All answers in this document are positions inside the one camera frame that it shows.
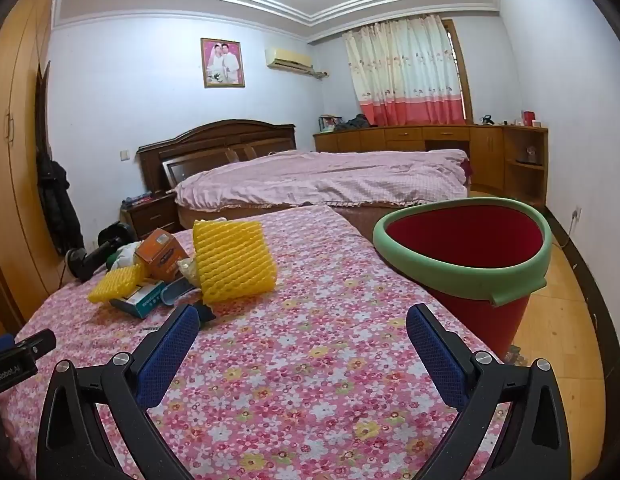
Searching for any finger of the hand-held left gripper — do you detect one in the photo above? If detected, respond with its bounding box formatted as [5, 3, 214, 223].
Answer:
[0, 329, 57, 361]

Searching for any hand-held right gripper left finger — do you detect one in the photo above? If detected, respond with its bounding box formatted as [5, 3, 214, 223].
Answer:
[36, 304, 201, 480]

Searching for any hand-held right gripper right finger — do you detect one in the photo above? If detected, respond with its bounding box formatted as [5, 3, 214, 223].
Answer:
[406, 303, 586, 480]

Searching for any white medicine box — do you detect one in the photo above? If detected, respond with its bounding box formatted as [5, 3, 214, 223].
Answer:
[109, 280, 167, 320]

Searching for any grey plastic packet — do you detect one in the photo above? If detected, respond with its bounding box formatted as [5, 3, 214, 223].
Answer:
[160, 280, 196, 307]

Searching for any cream paper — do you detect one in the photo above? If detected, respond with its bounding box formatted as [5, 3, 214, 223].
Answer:
[177, 257, 202, 288]

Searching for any small yellow foam net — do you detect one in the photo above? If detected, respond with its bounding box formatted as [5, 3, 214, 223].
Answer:
[87, 264, 146, 305]

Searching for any orange cardboard box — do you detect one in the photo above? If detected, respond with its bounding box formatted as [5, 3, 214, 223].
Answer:
[134, 228, 187, 281]

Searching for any large yellow foam net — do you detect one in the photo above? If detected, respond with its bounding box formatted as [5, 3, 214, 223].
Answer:
[192, 219, 278, 305]

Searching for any red bucket with green rim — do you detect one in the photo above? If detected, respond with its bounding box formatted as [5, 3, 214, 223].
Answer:
[372, 197, 553, 356]

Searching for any green flower toy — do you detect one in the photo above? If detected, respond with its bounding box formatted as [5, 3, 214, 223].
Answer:
[105, 241, 143, 273]

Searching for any pink floral table cloth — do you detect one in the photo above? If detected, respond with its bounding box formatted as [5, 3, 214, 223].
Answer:
[14, 204, 511, 480]

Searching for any dark wooden nightstand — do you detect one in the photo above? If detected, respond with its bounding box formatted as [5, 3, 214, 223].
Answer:
[121, 192, 180, 241]

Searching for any black jacket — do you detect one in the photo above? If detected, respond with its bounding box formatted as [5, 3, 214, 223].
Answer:
[36, 152, 86, 261]

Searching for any brown bed base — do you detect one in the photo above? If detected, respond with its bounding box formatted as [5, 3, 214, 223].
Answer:
[176, 187, 471, 248]

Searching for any bed with pink quilt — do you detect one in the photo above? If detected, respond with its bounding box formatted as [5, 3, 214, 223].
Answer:
[174, 149, 470, 211]

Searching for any wooden cabinet unit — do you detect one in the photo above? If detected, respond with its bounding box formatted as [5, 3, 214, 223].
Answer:
[312, 124, 549, 208]

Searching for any dark wooden headboard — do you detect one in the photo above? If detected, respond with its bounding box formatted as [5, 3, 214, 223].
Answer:
[136, 119, 297, 196]

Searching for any wooden wardrobe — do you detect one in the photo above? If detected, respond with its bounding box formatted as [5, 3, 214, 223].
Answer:
[0, 0, 61, 341]

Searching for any dark clothes pile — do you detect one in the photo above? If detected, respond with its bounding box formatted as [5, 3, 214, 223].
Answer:
[335, 114, 373, 133]

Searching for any white and red curtain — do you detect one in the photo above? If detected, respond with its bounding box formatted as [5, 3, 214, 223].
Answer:
[342, 14, 466, 127]

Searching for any floor cable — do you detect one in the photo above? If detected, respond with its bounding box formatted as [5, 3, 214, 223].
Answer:
[552, 217, 579, 250]

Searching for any wooden window frame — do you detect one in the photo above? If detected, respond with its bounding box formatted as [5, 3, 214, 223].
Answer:
[442, 19, 475, 123]

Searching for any framed wall photo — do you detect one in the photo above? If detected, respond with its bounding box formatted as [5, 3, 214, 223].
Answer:
[200, 37, 246, 88]

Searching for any wall air conditioner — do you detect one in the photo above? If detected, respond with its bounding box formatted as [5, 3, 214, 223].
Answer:
[265, 48, 313, 72]

